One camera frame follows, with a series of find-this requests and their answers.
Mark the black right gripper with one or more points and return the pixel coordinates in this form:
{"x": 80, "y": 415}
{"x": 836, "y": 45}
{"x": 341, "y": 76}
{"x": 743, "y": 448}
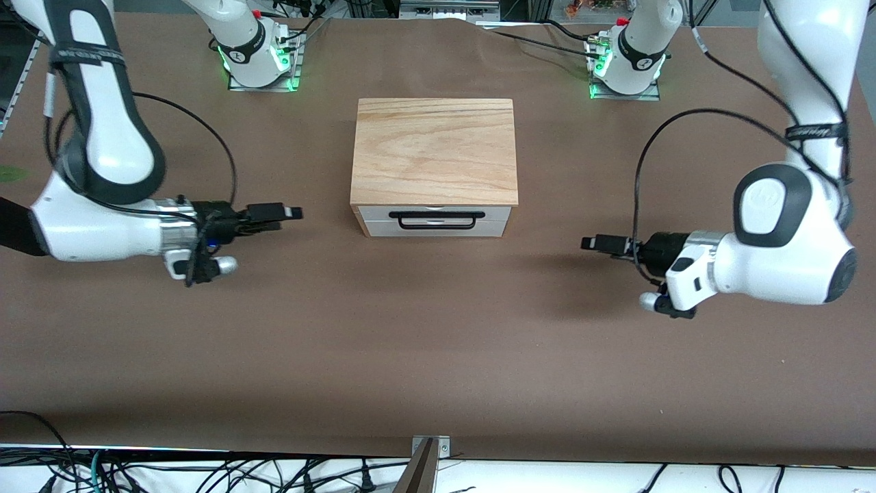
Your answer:
{"x": 220, "y": 220}

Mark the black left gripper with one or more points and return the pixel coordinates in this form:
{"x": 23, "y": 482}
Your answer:
{"x": 662, "y": 248}

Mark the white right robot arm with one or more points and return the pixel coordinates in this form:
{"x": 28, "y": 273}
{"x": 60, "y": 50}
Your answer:
{"x": 102, "y": 150}

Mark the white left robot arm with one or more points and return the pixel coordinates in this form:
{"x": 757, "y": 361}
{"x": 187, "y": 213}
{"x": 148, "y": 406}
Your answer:
{"x": 787, "y": 253}

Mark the wooden drawer cabinet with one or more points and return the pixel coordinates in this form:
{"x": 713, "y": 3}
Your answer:
{"x": 431, "y": 150}

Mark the black rounded cylinder object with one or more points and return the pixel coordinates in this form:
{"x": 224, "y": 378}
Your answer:
{"x": 10, "y": 233}

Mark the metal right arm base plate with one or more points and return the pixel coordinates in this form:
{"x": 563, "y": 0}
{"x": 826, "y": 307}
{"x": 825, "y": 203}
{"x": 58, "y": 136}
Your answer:
{"x": 296, "y": 68}

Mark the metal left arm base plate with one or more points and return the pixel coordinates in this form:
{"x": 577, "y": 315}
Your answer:
{"x": 626, "y": 96}

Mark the small metal bracket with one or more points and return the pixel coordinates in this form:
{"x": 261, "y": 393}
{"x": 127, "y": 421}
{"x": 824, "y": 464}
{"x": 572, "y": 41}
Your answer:
{"x": 445, "y": 448}

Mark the metal frame structure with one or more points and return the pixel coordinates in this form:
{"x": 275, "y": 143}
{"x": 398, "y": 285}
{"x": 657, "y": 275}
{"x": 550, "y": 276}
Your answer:
{"x": 445, "y": 10}

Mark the aluminium frame rail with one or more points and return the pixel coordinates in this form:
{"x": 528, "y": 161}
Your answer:
{"x": 22, "y": 72}

